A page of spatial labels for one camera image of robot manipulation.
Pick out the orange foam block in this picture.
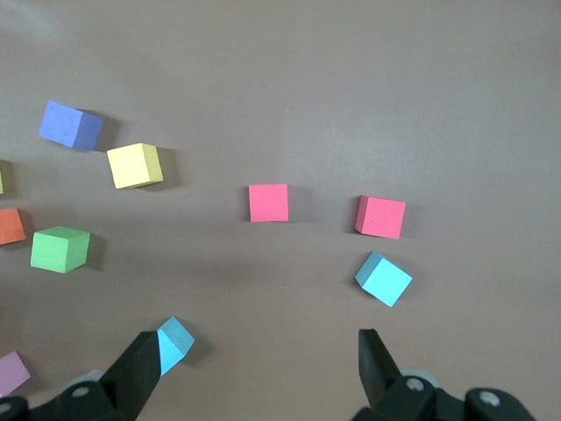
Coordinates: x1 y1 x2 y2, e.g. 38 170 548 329
0 207 27 246

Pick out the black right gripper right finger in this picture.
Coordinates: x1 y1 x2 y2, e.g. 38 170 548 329
352 328 539 421

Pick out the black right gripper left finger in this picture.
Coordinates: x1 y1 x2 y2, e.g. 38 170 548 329
0 331 162 421

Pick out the purple foam block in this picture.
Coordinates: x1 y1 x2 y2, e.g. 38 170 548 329
38 99 103 152

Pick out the red foam block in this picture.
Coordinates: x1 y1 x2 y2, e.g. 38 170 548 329
248 182 289 224
354 195 407 240

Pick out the green foam block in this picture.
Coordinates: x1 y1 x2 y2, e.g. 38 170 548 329
29 225 92 275

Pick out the light blue foam block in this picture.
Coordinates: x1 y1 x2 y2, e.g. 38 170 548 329
156 316 195 378
353 250 414 309

